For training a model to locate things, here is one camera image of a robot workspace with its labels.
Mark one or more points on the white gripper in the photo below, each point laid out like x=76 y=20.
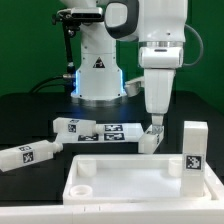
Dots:
x=159 y=64

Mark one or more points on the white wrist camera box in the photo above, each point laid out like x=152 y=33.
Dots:
x=133 y=87

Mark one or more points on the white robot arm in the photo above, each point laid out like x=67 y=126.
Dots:
x=158 y=26

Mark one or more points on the white marker base sheet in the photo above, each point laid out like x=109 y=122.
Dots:
x=120 y=132

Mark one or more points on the white desk top tray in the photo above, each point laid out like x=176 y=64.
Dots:
x=98 y=179

